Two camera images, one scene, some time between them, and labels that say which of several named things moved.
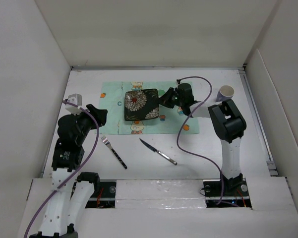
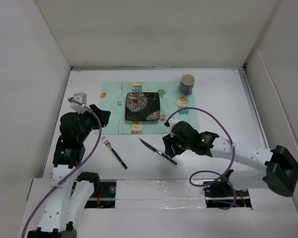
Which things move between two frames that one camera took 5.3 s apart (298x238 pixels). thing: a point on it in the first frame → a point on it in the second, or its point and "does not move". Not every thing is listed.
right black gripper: x=164 y=99 → x=168 y=141
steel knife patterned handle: x=159 y=152 does not move
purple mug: x=226 y=92 → x=186 y=84
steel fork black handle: x=106 y=143 does not move
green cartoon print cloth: x=170 y=122 does not move
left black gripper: x=99 y=113 does not move
